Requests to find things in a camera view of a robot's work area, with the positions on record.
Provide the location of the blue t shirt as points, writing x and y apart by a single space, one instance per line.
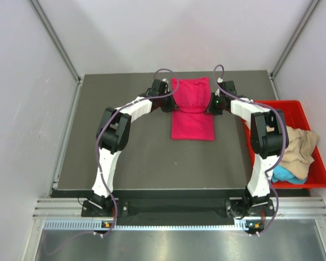
281 174

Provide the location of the beige t shirt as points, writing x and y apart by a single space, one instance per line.
298 155

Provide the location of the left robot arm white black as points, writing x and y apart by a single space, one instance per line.
113 135

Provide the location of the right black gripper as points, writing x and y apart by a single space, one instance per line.
210 110

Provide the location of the slotted cable duct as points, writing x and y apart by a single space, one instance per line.
99 225

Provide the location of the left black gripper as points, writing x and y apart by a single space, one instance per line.
171 106

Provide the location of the pink t shirt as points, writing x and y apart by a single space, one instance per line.
190 122

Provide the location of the aluminium frame rail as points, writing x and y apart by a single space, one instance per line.
68 208

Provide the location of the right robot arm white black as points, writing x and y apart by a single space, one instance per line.
268 139

